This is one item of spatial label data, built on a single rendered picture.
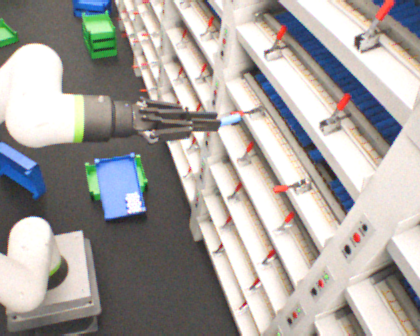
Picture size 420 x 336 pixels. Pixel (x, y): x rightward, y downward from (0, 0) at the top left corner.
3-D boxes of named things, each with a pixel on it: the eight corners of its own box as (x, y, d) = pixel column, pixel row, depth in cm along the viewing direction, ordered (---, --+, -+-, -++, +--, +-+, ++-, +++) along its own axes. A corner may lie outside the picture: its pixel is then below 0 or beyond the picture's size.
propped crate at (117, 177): (144, 213, 192) (146, 210, 184) (105, 221, 185) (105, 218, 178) (133, 157, 198) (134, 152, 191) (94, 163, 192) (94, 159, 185)
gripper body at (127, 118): (105, 120, 79) (146, 120, 83) (110, 147, 74) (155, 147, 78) (110, 91, 75) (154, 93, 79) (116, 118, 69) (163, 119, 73)
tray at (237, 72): (322, 257, 83) (325, 239, 76) (227, 92, 121) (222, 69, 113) (397, 221, 84) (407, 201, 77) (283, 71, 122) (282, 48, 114)
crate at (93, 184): (91, 201, 192) (89, 191, 186) (86, 172, 205) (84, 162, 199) (147, 191, 201) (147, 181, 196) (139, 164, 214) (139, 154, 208)
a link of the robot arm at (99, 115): (85, 111, 65) (81, 81, 71) (80, 158, 73) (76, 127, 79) (119, 112, 68) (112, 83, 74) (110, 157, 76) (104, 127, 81)
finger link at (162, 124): (141, 113, 75) (141, 117, 74) (194, 118, 80) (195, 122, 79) (137, 128, 78) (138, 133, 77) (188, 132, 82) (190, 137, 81)
